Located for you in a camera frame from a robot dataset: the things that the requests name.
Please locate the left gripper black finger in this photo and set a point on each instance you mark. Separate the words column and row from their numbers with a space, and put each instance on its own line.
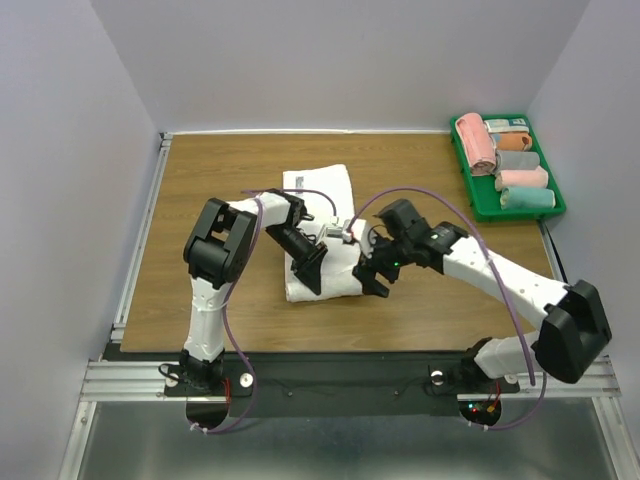
column 301, row 269
column 314, row 265

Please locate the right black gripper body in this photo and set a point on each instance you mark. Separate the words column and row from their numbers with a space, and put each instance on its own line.
column 388, row 256

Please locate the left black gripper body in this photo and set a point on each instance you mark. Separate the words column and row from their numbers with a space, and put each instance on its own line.
column 296, row 246

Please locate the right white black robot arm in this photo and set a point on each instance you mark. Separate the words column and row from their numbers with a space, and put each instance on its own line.
column 560, row 328

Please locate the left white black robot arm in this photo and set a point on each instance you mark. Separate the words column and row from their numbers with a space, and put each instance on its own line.
column 217, row 252

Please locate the teal rolled towel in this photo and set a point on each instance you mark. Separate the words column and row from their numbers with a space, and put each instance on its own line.
column 527, row 198

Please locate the long pink rolled towel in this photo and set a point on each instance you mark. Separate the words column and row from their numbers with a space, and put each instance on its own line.
column 477, row 144

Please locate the short pink rolled towel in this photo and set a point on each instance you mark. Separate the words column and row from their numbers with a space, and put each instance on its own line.
column 537, row 178

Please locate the green plastic basket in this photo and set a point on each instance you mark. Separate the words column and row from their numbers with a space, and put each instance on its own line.
column 485, row 199

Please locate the grey rolled towel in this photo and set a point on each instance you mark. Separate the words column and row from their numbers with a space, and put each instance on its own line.
column 516, row 160

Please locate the white blue patterned towel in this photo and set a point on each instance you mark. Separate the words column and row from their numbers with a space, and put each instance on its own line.
column 507, row 125

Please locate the orange rolled towel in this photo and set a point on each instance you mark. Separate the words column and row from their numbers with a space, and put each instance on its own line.
column 513, row 141

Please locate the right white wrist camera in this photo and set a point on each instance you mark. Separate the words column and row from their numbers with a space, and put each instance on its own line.
column 360, row 233

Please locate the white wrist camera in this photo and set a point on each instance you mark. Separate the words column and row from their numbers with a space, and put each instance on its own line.
column 331, row 231
column 360, row 233

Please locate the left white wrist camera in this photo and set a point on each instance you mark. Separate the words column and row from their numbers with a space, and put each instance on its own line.
column 331, row 231

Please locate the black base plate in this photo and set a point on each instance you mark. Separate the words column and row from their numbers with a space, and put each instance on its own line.
column 346, row 384

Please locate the aluminium frame rail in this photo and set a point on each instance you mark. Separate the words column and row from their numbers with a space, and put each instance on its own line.
column 125, row 426

